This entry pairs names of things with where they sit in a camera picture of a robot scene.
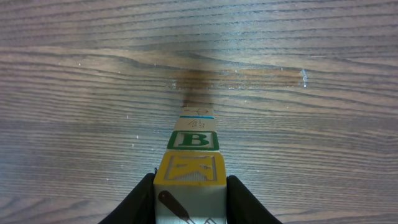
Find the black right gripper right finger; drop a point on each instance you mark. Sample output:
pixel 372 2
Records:
pixel 243 207

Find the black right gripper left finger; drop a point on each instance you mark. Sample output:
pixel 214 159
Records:
pixel 138 207

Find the wooden block blue X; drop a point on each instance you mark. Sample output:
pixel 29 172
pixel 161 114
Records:
pixel 190 187

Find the wooden block yellow red drawing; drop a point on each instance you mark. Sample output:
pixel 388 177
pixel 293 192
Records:
pixel 194 141

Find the blue-top wooden block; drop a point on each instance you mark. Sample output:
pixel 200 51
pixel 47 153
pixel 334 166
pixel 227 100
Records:
pixel 197 112

